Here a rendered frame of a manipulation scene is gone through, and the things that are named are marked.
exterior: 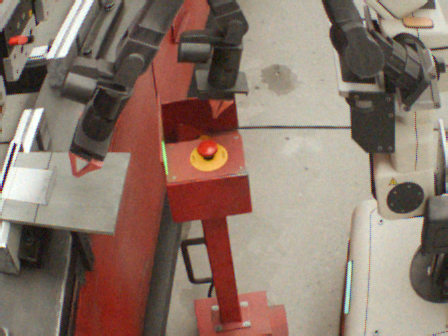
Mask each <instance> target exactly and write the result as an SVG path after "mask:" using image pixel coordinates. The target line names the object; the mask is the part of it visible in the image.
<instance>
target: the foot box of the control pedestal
mask: <svg viewBox="0 0 448 336"><path fill-rule="evenodd" d="M238 300H239V303H241V302H248V308H249V317H250V322H251V327H248V328H242V329H230V330H224V331H218V332H215V326H214V319H213V313H212V306H216V305H218V301H217V297H210V298H203V299H195V300H194V304H195V312H196V319H197V326H198V333H199V336H289V330H288V322H287V315H286V307H285V304H276V305H270V306H268V304H267V300H268V299H267V295H266V290H261V291H254V292H247V293H241V294H238Z"/></svg>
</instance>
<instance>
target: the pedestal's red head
mask: <svg viewBox="0 0 448 336"><path fill-rule="evenodd" d="M156 95H157V116H158V138H159V149H160V160H161V165H162V166H163V173H164V182H165V189H166V193H167V198H168V202H169V207H170V212H171V215H172V217H173V221H174V223H176V222H189V221H196V220H203V219H210V218H216V217H223V216H230V215H237V214H243V213H250V212H252V201H251V193H250V185H249V176H248V169H247V164H246V158H245V152H244V147H243V141H242V137H241V133H240V127H239V121H238V116H237V110H236V103H235V94H234V102H233V104H231V105H230V106H229V107H227V108H225V109H224V110H223V111H222V112H221V113H220V114H219V116H218V117H217V118H216V119H213V118H212V106H211V103H210V100H201V99H197V97H196V98H190V99H183V100H177V101H170V102H164V103H161V106H162V110H163V114H162V115H163V124H164V135H165V156H166V166H167V177H166V172H165V167H164V162H163V160H164V155H163V144H162V134H161V123H160V120H161V113H160V103H159V98H160V94H156ZM201 135H207V136H209V137H210V138H208V139H202V140H195V139H196V137H198V136H201ZM204 141H212V142H214V143H215V144H217V145H219V146H221V147H223V148H224V149H226V151H227V154H228V157H227V160H226V162H225V163H224V165H222V166H221V167H220V168H218V169H215V170H212V171H202V170H199V169H197V168H195V167H194V166H193V165H192V164H191V161H190V155H191V153H192V151H194V150H195V149H196V148H198V146H199V145H200V144H201V143H202V142H204Z"/></svg>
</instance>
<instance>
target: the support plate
mask: <svg viewBox="0 0 448 336"><path fill-rule="evenodd" d="M50 155H51V153H49V152H31V153H18V157H17V158H16V162H15V166H14V167H19V168H28V169H37V170H43V169H47V166H48V161H49V159H50ZM130 159H131V155H130V153H121V152H107V155H106V158H105V160H104V161H103V164H102V168H101V169H98V170H95V171H93V172H88V173H86V174H85V175H83V176H81V177H80V178H77V177H74V176H73V175H72V168H71V163H70V158H69V154H68V152H65V153H52V158H51V160H50V165H49V167H48V171H53V170H54V165H55V164H56V165H57V168H58V175H57V177H56V181H55V182H54V187H53V191H52V193H51V197H50V201H49V205H48V206H47V205H43V204H39V207H38V208H39V209H38V211H37V213H38V214H37V215H36V217H37V218H36V220H35V221H36V222H34V218H35V214H36V210H37V205H38V204H35V203H27V202H21V201H17V200H11V199H8V198H7V199H5V203H4V207H3V210H2V216H1V220H2V222H11V223H18V224H24V225H35V226H37V227H48V228H55V229H61V230H73V231H75V232H87V233H96V234H101V235H115V232H116V230H115V229H116V225H117V218H118V216H119V208H120V205H121V201H122V194H123V190H124V188H125V180H126V176H127V173H128V169H129V165H130ZM76 163H77V171H80V170H81V169H82V168H83V167H85V166H86V165H87V164H88V163H87V162H85V161H83V160H81V159H80V158H77V157H76Z"/></svg>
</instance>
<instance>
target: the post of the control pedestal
mask: <svg viewBox="0 0 448 336"><path fill-rule="evenodd" d="M201 223H202V228H203V233H204V238H205V244H206V249H207V254H208V259H209V264H210V269H211V273H212V278H213V283H214V288H215V292H216V297H217V301H218V306H219V310H220V317H221V323H232V322H240V321H241V316H242V315H241V310H240V305H239V300H238V289H237V283H236V277H235V272H234V266H233V261H232V248H231V242H230V236H229V229H228V223H227V216H223V217H216V218H210V219H203V220H201Z"/></svg>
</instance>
